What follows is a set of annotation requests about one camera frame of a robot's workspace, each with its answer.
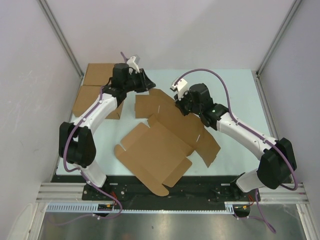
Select white slotted cable duct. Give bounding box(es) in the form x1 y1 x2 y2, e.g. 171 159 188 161
46 202 250 214

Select left aluminium frame post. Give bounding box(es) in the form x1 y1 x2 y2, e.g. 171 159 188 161
36 0 84 79

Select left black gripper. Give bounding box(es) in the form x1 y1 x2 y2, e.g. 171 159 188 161
123 68 156 94

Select aluminium front rail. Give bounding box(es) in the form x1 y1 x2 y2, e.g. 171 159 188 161
36 183 309 204

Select cardboard box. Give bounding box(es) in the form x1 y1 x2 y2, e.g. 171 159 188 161
83 63 115 86
72 85 124 120
114 88 221 188

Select aluminium frame post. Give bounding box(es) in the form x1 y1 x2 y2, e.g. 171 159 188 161
36 0 84 79
255 0 304 77

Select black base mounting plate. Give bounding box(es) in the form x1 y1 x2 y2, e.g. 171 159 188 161
52 175 255 203

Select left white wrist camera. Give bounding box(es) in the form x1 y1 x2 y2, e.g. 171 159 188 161
126 55 140 73

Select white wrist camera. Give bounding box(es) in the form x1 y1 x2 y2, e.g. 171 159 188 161
126 55 140 73
170 78 189 100

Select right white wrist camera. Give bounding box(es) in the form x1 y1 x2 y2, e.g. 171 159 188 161
170 78 189 100

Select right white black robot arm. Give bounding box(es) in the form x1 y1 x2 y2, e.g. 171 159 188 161
171 79 297 201

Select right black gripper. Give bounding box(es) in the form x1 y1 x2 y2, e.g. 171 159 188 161
174 89 202 117

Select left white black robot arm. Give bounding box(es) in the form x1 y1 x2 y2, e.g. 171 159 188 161
58 62 156 200

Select right aluminium frame post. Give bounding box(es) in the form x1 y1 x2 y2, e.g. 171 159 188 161
255 0 304 77

